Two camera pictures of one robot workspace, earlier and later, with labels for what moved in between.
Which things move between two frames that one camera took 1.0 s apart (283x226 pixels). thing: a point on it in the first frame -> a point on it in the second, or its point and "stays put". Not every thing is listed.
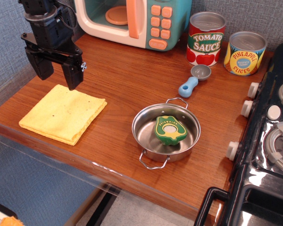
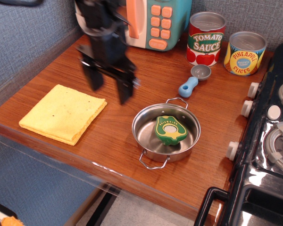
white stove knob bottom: (232, 150) stays put
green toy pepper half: (169, 130) stays put
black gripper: (52, 34) -> (107, 53)
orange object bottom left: (11, 221) stays put
